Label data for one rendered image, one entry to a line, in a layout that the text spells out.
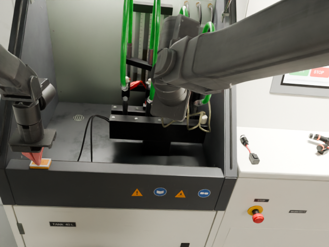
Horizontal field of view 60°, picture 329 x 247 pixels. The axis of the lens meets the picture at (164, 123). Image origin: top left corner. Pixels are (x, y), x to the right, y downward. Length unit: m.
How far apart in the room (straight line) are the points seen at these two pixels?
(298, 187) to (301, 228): 0.23
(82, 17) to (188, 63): 0.87
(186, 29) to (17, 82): 0.37
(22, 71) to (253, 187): 0.71
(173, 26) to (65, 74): 0.87
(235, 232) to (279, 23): 0.93
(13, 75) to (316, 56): 0.55
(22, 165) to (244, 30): 0.73
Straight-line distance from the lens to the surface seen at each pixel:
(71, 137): 1.15
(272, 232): 1.17
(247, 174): 0.89
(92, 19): 1.18
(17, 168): 0.89
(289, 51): 0.24
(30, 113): 0.73
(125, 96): 0.96
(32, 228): 1.10
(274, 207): 1.05
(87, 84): 1.29
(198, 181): 0.87
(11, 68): 0.65
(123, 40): 0.71
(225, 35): 0.32
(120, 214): 0.98
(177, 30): 0.46
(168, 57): 0.38
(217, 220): 1.04
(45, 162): 0.87
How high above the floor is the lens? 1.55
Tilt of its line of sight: 36 degrees down
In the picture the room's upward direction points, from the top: 8 degrees clockwise
